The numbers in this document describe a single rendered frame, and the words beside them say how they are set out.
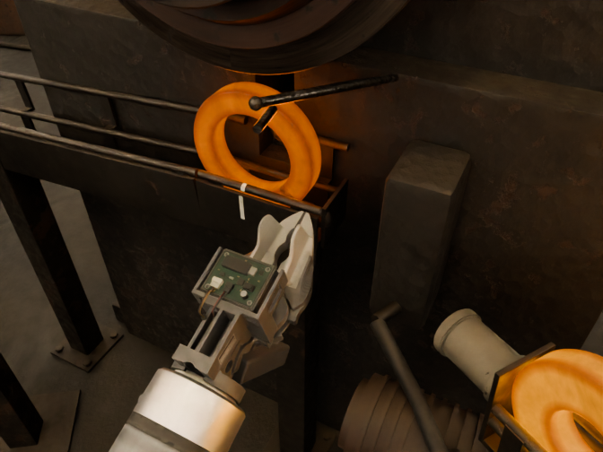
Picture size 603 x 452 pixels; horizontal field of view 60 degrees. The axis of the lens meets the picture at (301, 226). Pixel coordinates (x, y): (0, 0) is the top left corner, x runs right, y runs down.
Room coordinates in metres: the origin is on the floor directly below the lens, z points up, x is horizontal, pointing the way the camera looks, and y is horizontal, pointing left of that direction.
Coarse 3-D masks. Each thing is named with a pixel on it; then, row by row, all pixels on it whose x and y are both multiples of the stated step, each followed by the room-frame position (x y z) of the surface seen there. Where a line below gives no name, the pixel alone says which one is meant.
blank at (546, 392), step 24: (552, 360) 0.26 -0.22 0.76; (576, 360) 0.26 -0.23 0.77; (600, 360) 0.25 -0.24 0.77; (528, 384) 0.27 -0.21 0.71; (552, 384) 0.25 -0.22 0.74; (576, 384) 0.24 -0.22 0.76; (600, 384) 0.23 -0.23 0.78; (528, 408) 0.26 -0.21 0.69; (552, 408) 0.24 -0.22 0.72; (576, 408) 0.23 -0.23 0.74; (600, 408) 0.22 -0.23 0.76; (552, 432) 0.24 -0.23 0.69; (576, 432) 0.24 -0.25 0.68; (600, 432) 0.21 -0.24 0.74
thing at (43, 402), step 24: (0, 360) 0.61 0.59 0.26; (0, 384) 0.57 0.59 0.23; (0, 408) 0.56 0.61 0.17; (24, 408) 0.59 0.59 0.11; (48, 408) 0.65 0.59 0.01; (72, 408) 0.65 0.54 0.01; (0, 432) 0.55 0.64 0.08; (24, 432) 0.56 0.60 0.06; (48, 432) 0.59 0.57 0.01; (72, 432) 0.59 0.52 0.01
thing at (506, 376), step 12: (540, 348) 0.30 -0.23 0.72; (552, 348) 0.31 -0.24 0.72; (528, 360) 0.29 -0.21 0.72; (504, 372) 0.28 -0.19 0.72; (516, 372) 0.28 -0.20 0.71; (492, 384) 0.28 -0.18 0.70; (504, 384) 0.28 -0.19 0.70; (492, 396) 0.27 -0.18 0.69; (504, 396) 0.28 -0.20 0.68; (504, 408) 0.28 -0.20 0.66; (480, 432) 0.27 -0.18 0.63; (492, 432) 0.27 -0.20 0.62
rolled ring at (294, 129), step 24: (216, 96) 0.61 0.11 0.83; (240, 96) 0.60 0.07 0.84; (264, 96) 0.59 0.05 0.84; (216, 120) 0.61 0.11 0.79; (288, 120) 0.57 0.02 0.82; (216, 144) 0.63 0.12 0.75; (288, 144) 0.57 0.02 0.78; (312, 144) 0.57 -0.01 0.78; (216, 168) 0.62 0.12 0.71; (240, 168) 0.63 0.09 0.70; (312, 168) 0.56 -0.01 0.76; (288, 192) 0.57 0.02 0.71
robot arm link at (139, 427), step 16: (144, 416) 0.22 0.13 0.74; (128, 432) 0.21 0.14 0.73; (144, 432) 0.21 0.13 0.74; (160, 432) 0.21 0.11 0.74; (112, 448) 0.21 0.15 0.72; (128, 448) 0.20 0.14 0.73; (144, 448) 0.20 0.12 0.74; (160, 448) 0.20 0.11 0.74; (176, 448) 0.20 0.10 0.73; (192, 448) 0.20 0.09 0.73
